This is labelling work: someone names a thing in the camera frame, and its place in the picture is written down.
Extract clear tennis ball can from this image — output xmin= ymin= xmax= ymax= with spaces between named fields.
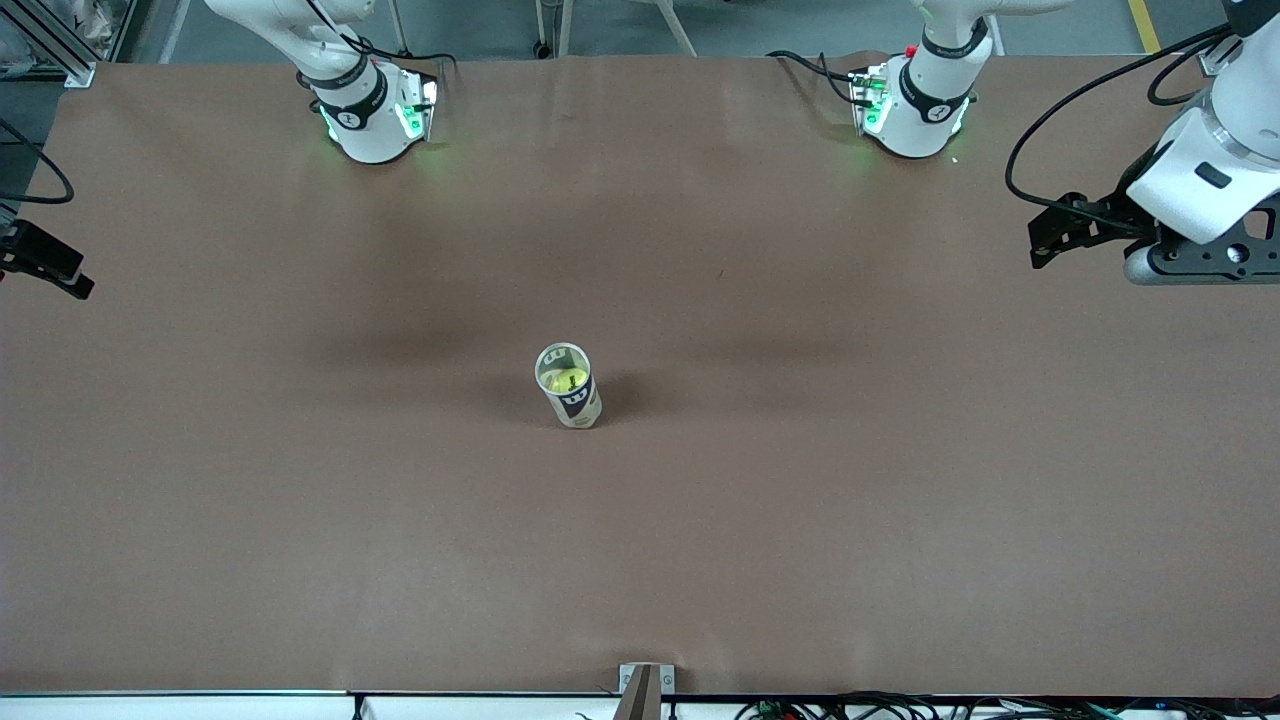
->
xmin=534 ymin=342 xmax=604 ymax=430

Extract silver left base connector box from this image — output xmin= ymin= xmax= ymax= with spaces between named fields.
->
xmin=848 ymin=65 xmax=891 ymax=136

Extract silver base connector box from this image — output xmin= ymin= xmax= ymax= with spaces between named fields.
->
xmin=848 ymin=65 xmax=891 ymax=136
xmin=398 ymin=72 xmax=441 ymax=143

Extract clear plastic wrapped item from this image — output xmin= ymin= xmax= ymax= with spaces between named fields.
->
xmin=70 ymin=0 xmax=138 ymax=61

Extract grey slanted leg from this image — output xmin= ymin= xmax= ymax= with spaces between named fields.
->
xmin=158 ymin=0 xmax=193 ymax=63

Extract silver right base connector box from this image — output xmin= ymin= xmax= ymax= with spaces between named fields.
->
xmin=398 ymin=72 xmax=441 ymax=143

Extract brown table cover sheet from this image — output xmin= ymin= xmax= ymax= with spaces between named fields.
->
xmin=0 ymin=52 xmax=1280 ymax=698

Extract white stand legs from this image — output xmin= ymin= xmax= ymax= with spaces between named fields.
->
xmin=535 ymin=0 xmax=701 ymax=58

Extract aluminium frame profile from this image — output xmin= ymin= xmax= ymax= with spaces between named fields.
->
xmin=0 ymin=0 xmax=98 ymax=89
xmin=1195 ymin=0 xmax=1280 ymax=78

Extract black left base cable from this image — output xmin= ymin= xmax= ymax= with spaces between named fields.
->
xmin=768 ymin=50 xmax=863 ymax=106

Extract black base cable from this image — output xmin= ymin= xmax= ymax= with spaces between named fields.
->
xmin=768 ymin=50 xmax=863 ymax=106
xmin=300 ymin=0 xmax=461 ymax=73

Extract black right base cable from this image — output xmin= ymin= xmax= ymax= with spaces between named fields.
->
xmin=300 ymin=0 xmax=461 ymax=73

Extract white table edge rail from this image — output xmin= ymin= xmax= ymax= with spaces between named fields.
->
xmin=0 ymin=690 xmax=1280 ymax=720

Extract black cable bundle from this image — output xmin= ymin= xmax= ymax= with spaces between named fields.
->
xmin=735 ymin=690 xmax=1280 ymax=720

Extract grey camera post bracket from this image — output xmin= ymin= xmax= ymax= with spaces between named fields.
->
xmin=618 ymin=663 xmax=676 ymax=720

